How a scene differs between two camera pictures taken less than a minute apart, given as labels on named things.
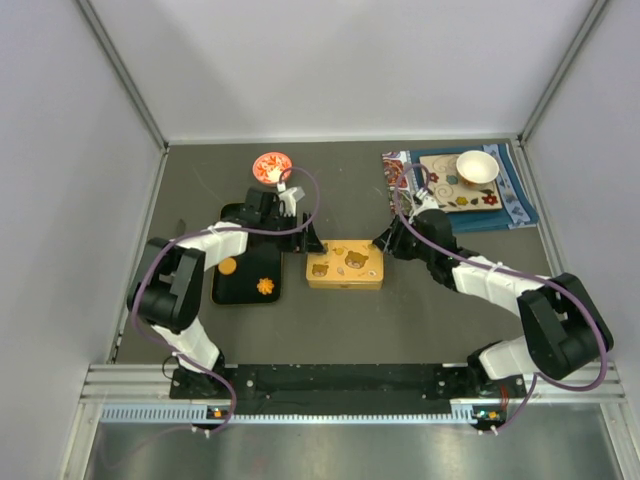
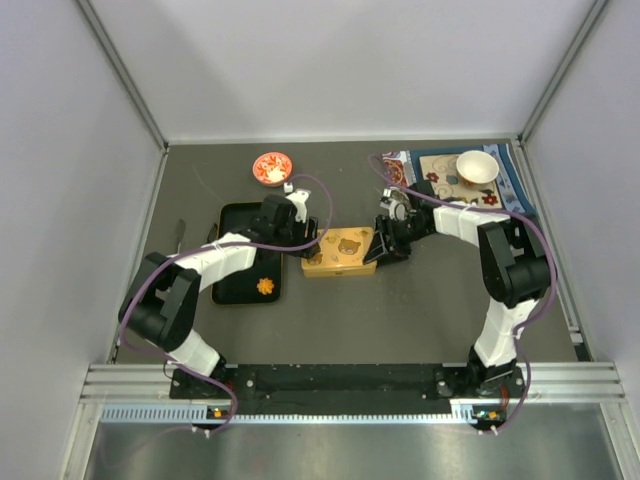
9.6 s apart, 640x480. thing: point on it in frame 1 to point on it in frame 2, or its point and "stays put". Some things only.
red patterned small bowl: (268, 167) stays put
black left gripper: (294, 244) stays put
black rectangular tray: (251, 278) stays put
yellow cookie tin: (369, 278) to (336, 266)
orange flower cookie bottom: (265, 285) stays put
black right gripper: (398, 230) to (381, 246)
